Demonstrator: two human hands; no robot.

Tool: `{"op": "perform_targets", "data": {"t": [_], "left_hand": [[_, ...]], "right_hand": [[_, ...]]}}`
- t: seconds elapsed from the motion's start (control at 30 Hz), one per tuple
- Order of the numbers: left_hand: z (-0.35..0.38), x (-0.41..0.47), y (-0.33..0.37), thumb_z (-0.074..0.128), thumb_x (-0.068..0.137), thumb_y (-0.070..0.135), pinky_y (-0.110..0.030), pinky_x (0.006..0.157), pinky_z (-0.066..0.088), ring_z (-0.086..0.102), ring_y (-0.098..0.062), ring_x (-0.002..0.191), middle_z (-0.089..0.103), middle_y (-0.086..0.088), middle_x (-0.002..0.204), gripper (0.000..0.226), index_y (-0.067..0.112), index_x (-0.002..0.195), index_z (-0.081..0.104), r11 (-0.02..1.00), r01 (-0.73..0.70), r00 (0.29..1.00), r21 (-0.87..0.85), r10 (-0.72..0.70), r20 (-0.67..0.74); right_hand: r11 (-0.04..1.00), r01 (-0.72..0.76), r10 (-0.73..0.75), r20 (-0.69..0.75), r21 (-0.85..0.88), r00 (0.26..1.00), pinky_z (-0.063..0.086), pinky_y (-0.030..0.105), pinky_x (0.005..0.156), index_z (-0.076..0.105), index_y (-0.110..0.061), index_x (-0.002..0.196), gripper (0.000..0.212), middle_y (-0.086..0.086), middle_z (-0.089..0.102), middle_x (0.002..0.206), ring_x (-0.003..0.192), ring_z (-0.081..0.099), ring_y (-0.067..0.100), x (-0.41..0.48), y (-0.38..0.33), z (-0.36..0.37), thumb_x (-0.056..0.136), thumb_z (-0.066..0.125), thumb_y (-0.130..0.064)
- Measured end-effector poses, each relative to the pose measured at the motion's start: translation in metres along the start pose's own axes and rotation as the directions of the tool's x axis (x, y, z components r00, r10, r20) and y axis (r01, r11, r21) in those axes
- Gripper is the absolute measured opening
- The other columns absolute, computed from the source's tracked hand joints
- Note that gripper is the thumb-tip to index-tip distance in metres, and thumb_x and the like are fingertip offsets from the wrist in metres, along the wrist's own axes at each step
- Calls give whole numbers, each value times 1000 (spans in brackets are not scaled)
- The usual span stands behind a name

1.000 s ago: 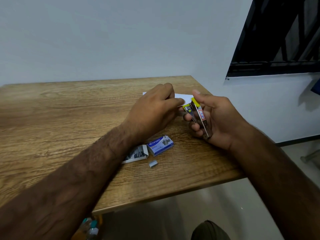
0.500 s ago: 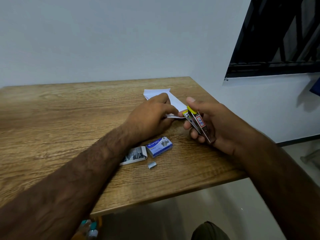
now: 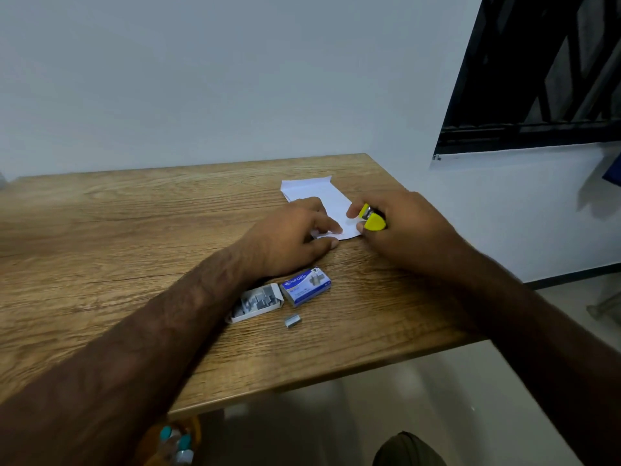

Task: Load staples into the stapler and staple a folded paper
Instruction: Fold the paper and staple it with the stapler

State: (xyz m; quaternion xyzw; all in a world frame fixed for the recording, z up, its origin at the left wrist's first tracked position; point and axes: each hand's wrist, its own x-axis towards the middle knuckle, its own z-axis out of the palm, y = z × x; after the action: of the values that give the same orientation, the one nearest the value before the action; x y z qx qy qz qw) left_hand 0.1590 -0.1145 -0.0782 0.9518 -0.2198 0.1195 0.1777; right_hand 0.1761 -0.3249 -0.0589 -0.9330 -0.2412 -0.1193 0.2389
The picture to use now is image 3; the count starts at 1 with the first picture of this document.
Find person's left hand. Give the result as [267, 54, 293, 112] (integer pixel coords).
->
[237, 197, 344, 280]

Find person's right hand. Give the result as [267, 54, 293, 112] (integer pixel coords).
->
[345, 190, 474, 277]

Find yellow and silver stapler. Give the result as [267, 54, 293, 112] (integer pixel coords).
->
[358, 203, 388, 232]

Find blue staples box sleeve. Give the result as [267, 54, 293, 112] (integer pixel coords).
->
[279, 267, 332, 308]

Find white papers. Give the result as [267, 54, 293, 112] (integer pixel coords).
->
[280, 175, 365, 241]

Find white staples box tray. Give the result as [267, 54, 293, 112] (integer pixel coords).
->
[228, 283, 285, 325]

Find person's left forearm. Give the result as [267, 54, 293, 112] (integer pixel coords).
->
[0, 245, 272, 466]

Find person's right forearm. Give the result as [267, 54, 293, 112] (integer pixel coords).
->
[448, 245, 621, 466]

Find person's right leg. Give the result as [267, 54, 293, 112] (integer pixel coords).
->
[372, 430, 447, 466]

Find orange waste bin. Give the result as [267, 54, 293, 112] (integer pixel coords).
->
[131, 414, 202, 466]

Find black window frame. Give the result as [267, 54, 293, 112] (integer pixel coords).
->
[432, 0, 621, 161]

